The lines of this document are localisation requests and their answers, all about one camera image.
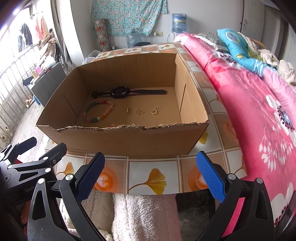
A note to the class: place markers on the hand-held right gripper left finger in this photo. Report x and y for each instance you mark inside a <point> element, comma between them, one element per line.
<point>91,176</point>

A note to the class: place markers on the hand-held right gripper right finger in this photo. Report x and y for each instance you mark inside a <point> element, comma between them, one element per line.
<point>211,178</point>

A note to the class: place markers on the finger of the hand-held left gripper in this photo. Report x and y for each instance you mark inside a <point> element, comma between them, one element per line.
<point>27,141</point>
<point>57,150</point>

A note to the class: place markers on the torn brown cardboard box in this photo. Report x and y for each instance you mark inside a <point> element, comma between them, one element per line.
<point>138,141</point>

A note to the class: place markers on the small butterfly earring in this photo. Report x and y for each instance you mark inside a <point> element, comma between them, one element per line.
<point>138,112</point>

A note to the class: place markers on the metal balcony railing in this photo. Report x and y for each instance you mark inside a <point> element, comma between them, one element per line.
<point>9,92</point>

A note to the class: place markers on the ginkgo leaf patterned tablecloth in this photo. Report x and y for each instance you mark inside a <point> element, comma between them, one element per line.
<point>143,166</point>

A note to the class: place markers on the white fluffy garment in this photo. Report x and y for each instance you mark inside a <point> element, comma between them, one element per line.
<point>138,215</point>

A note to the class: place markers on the dark grey cabinet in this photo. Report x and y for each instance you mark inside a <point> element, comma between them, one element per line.
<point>48,83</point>

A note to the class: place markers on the small pink box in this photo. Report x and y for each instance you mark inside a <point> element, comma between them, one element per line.
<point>38,68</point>

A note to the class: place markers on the pink floral blanket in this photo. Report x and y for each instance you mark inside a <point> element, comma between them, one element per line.
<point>242,104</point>

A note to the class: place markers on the black wrist watch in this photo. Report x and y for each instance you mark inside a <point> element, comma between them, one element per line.
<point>120,92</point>

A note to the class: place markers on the white plastic bag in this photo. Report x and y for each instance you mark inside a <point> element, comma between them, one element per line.
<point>91,56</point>

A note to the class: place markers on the pile of beige clothes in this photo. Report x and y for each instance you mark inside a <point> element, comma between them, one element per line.
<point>49,39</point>

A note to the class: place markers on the hanging dark garment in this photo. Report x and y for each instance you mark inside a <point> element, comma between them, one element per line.
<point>25,34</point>

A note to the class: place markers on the hanging pink garment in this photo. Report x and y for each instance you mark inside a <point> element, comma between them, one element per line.
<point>40,25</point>

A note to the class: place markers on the grey red patterned cushion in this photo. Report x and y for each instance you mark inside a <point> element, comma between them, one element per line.
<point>100,34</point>

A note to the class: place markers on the white cloth bundle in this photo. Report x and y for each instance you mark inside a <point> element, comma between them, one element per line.
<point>286,69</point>

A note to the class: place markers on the black pouch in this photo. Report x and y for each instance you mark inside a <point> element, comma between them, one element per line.
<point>142,44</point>

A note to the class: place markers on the blue patterned pillow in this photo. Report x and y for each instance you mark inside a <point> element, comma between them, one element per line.
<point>233,44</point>

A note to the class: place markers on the grey lace pillow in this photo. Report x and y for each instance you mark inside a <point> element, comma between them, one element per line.
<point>209,39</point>

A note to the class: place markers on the white water dispenser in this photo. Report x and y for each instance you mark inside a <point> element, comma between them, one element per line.
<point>172,37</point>

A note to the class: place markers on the blue water jug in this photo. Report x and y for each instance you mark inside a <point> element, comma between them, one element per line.
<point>179,22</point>

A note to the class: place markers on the teal floral wall cloth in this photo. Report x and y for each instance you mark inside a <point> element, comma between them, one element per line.
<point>129,16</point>

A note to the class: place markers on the white wall socket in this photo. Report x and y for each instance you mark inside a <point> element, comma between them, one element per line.
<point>158,34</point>

